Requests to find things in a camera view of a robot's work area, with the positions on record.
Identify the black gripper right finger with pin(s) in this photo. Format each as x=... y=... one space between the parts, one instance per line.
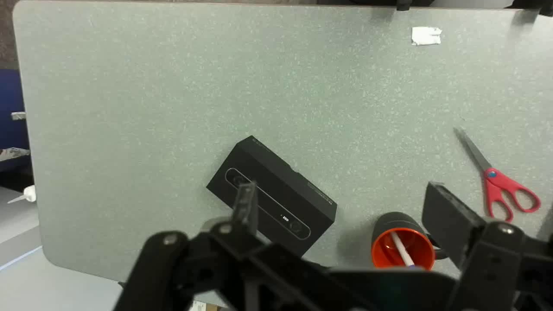
x=452 y=221

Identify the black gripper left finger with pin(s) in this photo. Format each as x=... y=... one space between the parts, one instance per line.
x=246 y=209

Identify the black mug red inside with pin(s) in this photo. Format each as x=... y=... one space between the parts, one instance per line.
x=398 y=225

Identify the long black cardboard box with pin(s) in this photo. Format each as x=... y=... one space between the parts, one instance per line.
x=270 y=192

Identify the small white tape piece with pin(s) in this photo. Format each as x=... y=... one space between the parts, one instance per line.
x=427 y=34

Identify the white pen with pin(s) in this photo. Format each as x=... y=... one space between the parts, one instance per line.
x=402 y=249

